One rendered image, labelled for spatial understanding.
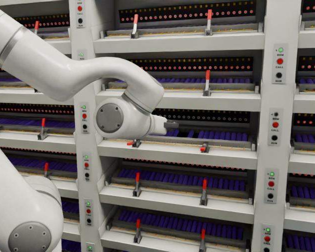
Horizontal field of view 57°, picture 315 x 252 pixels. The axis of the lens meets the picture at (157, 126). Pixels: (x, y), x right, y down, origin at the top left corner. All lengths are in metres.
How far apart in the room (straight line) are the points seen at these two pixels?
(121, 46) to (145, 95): 0.52
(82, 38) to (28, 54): 0.61
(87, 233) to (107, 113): 0.84
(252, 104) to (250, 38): 0.21
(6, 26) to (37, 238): 0.38
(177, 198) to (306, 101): 0.57
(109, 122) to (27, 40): 0.21
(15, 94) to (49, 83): 0.80
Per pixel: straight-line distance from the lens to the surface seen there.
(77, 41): 1.19
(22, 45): 0.59
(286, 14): 1.02
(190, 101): 1.03
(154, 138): 1.13
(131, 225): 1.32
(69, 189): 1.31
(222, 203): 1.14
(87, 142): 1.20
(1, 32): 0.59
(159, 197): 1.17
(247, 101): 1.01
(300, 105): 1.02
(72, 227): 1.42
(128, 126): 0.58
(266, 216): 1.11
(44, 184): 0.69
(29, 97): 1.34
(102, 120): 0.60
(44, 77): 0.59
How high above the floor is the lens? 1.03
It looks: 10 degrees down
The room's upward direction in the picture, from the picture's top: straight up
